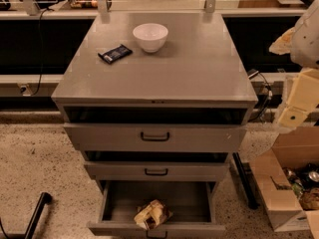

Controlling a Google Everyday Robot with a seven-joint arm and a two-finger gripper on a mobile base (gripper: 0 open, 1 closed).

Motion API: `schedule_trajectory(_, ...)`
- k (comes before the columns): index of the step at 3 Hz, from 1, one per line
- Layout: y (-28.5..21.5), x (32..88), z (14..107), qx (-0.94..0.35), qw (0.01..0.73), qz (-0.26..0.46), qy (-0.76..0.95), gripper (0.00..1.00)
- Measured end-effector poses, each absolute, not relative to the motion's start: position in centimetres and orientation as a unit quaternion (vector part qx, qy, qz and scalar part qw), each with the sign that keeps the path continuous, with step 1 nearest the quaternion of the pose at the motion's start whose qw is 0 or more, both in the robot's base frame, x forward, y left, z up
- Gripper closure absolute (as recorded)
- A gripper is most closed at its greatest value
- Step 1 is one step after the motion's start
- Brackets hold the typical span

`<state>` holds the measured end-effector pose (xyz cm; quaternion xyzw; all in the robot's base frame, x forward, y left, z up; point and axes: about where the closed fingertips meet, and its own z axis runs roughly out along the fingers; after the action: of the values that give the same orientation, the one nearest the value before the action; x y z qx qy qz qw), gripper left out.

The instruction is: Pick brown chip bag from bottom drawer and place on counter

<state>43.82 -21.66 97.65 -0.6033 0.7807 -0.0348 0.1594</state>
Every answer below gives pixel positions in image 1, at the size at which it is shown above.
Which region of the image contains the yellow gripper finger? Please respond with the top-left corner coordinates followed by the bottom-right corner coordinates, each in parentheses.
top-left (278, 68), bottom-right (319, 128)
top-left (269, 27), bottom-right (295, 55)

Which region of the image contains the brown chip bag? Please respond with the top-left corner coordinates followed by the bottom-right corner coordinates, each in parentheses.
top-left (134, 199), bottom-right (172, 231)

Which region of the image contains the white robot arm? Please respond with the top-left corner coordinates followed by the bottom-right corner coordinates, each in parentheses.
top-left (269, 0), bottom-right (319, 128)

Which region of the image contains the grey metal drawer cabinet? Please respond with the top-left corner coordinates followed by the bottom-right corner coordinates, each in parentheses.
top-left (50, 11), bottom-right (259, 182)

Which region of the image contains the grey bottom drawer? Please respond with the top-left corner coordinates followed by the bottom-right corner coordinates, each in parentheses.
top-left (88, 181), bottom-right (225, 239)

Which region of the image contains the grey drawer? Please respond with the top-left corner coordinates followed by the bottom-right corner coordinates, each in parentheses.
top-left (64, 123), bottom-right (246, 152)
top-left (88, 181), bottom-right (225, 239)
top-left (84, 161), bottom-right (228, 182)

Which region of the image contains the grey middle drawer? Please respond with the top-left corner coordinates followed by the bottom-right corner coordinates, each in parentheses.
top-left (84, 161), bottom-right (228, 182)

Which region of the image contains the grey top drawer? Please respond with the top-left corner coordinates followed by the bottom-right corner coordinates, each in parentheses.
top-left (64, 123), bottom-right (246, 152)

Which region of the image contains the open cardboard box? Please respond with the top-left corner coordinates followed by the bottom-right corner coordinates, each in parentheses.
top-left (250, 126), bottom-right (319, 239)

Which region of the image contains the silver soda can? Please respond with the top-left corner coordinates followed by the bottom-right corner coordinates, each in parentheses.
top-left (308, 171), bottom-right (319, 182)

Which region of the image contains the black metal leg right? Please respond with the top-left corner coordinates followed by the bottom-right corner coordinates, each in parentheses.
top-left (232, 152), bottom-right (258, 210)

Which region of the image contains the black metal leg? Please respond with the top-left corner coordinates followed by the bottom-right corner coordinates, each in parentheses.
top-left (0, 192), bottom-right (53, 239)
top-left (232, 152), bottom-right (258, 210)

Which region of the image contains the white ceramic bowl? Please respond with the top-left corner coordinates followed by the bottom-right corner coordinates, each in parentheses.
top-left (133, 23), bottom-right (168, 53)

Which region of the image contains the dark blue snack bar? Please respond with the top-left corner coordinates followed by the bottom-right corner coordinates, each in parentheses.
top-left (98, 44), bottom-right (133, 65)

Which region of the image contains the black metal leg left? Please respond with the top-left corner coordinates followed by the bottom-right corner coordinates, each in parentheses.
top-left (0, 192), bottom-right (53, 239)

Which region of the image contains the black cables right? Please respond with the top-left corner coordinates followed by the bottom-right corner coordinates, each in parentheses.
top-left (247, 69), bottom-right (274, 122)

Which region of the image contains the black power cable left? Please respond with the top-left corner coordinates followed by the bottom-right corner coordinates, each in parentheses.
top-left (30, 7), bottom-right (51, 97)

